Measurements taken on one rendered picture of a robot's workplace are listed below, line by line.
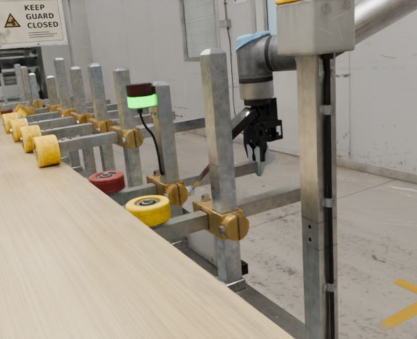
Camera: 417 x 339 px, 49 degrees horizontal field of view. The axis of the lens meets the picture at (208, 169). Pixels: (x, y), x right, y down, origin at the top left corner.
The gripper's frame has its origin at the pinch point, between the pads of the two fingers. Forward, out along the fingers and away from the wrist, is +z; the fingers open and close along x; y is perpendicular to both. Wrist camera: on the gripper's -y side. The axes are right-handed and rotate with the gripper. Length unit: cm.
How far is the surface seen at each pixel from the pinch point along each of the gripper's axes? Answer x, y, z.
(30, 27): 247, -11, -58
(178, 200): -8.8, -28.0, -1.4
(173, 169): -6.0, -27.0, -8.3
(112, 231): -33, -51, -9
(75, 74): 69, -28, -30
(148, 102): -7.3, -31.5, -24.7
